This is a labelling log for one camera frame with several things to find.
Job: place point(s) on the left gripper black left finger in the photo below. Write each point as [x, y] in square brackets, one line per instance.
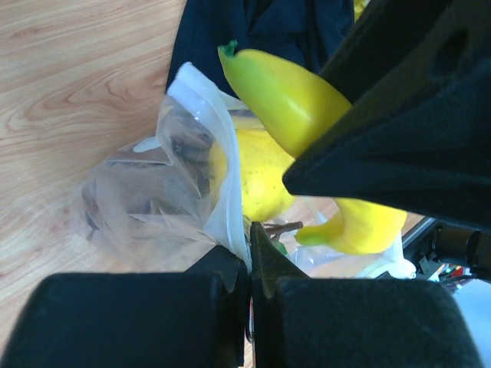
[194, 318]

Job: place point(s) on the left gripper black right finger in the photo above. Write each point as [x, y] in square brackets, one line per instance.
[300, 321]

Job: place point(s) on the dark navy cloth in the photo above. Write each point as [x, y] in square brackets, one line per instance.
[305, 32]

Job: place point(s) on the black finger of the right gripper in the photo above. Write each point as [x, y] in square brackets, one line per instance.
[417, 136]

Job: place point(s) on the yellow banana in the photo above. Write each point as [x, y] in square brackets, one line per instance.
[296, 107]

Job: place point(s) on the yellow lemon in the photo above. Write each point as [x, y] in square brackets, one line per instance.
[262, 164]

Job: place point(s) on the clear zip top bag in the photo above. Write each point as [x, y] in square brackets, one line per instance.
[194, 104]

